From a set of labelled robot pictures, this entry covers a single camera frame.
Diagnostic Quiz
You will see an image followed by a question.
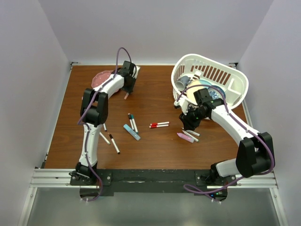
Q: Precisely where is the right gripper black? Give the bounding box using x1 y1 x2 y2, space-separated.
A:
179 105 207 131

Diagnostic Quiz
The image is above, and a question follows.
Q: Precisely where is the purple pink highlighter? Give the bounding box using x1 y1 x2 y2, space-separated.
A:
177 133 194 143

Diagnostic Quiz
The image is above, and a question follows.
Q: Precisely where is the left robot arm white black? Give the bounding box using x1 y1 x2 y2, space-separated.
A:
70 61 138 185

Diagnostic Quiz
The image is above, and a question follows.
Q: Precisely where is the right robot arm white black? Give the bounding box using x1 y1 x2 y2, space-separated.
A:
174 85 275 185

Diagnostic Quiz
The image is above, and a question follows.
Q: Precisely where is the grey marker near right gripper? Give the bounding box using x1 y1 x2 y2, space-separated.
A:
188 135 199 142

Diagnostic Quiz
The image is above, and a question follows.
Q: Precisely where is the black cap whiteboard marker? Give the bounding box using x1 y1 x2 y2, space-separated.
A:
128 113 135 130

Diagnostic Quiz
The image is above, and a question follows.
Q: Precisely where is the pale yellow blue plate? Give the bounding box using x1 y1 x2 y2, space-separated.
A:
186 80 212 105

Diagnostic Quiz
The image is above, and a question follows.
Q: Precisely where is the pink polka dot plate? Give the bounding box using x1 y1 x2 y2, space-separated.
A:
91 70 113 91

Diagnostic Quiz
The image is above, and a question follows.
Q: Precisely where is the grey blue mug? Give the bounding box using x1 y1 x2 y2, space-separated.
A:
175 75 191 91

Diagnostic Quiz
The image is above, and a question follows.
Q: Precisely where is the blue patterned bowl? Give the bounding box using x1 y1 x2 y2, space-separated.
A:
207 85 226 105

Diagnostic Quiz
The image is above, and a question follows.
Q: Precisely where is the light blue highlighter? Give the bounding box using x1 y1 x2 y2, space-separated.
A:
123 124 141 141

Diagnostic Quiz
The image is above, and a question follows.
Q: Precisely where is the mint cap acrylic marker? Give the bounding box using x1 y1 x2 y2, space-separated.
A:
99 132 111 145

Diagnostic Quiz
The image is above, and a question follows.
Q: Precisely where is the white plastic basket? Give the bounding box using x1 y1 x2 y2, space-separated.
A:
171 54 249 109

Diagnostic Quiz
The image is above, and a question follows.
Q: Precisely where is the black cap marker lower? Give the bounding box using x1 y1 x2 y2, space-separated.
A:
109 134 120 154

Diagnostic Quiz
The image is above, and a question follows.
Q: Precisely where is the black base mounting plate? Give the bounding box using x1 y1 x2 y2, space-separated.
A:
70 168 238 197

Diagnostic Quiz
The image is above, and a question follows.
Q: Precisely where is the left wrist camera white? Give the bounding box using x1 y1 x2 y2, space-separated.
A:
132 65 141 79

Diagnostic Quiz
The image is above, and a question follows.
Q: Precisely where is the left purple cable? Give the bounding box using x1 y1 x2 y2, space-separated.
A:
77 47 132 202

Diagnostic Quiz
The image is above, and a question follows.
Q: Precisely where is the purple cable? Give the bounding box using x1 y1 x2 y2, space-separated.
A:
77 47 132 202
176 84 275 201

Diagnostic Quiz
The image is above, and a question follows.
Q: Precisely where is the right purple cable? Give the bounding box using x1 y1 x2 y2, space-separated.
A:
176 84 275 201

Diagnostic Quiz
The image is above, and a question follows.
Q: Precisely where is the aluminium frame rail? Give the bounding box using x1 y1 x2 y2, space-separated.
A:
30 169 278 188

